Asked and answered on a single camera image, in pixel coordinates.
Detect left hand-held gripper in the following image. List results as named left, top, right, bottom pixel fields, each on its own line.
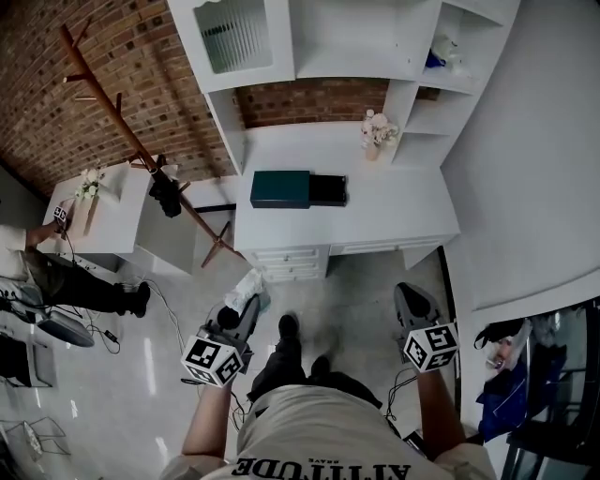
left=181, top=294, right=263, bottom=388

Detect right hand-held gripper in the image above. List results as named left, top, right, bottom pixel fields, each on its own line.
left=392, top=280, right=462, bottom=375

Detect white plastic bag package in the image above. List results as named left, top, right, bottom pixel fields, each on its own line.
left=223, top=267, right=272, bottom=313

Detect dark green box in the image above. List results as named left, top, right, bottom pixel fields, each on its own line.
left=249, top=170, right=348, bottom=210

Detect person's left forearm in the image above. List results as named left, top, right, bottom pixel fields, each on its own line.
left=181, top=382, right=233, bottom=458

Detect person's right forearm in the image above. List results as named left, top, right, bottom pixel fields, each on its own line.
left=414, top=365, right=468, bottom=458

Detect person's black trousers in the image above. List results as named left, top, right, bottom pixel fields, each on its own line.
left=247, top=335, right=383, bottom=413

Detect pink and white bag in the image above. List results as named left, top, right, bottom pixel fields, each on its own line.
left=485, top=318, right=533, bottom=371

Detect person's black left shoe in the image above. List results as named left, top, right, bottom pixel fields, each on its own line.
left=277, top=313, right=301, bottom=348

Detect blue plastic bag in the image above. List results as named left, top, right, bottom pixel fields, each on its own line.
left=475, top=346, right=568, bottom=444

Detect black belt device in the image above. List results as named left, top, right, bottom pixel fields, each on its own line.
left=402, top=430, right=428, bottom=459

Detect wide white desk drawer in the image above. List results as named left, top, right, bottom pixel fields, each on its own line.
left=330, top=241, right=442, bottom=255

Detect person's white t-shirt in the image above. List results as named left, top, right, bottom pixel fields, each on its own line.
left=161, top=383, right=498, bottom=480

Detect grey office chair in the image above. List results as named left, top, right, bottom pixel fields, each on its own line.
left=0, top=276, right=95, bottom=348

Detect black framed glass door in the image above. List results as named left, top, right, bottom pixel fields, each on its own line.
left=505, top=294, right=600, bottom=480

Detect white desk with hutch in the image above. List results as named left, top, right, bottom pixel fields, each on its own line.
left=166, top=0, right=521, bottom=283

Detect plain white desk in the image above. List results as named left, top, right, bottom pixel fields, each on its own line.
left=37, top=157, right=198, bottom=278

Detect black hanging bag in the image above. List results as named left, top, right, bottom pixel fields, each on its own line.
left=148, top=154, right=183, bottom=219

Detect beige wooden board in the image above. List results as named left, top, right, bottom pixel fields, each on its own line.
left=82, top=199, right=99, bottom=238

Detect white flowers in vase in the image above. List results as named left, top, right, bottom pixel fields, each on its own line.
left=74, top=166, right=123, bottom=205

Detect pink flowers in vase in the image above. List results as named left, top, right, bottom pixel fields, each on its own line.
left=359, top=109, right=400, bottom=163

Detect brown wooden coat rack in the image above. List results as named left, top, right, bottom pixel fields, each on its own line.
left=59, top=18, right=246, bottom=269

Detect white and blue bag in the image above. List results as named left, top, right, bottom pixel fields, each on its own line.
left=425, top=32, right=470, bottom=79

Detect ribbed glass cabinet door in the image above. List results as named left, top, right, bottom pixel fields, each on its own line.
left=180, top=0, right=296, bottom=93

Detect black cable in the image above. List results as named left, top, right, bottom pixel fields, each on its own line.
left=383, top=367, right=418, bottom=423
left=229, top=388, right=263, bottom=432

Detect white floor cable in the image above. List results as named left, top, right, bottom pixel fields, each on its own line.
left=149, top=280, right=188, bottom=353

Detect black strap bag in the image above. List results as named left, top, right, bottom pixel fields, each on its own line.
left=472, top=318, right=526, bottom=351

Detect white wire stand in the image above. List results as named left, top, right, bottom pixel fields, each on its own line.
left=0, top=416, right=71, bottom=465

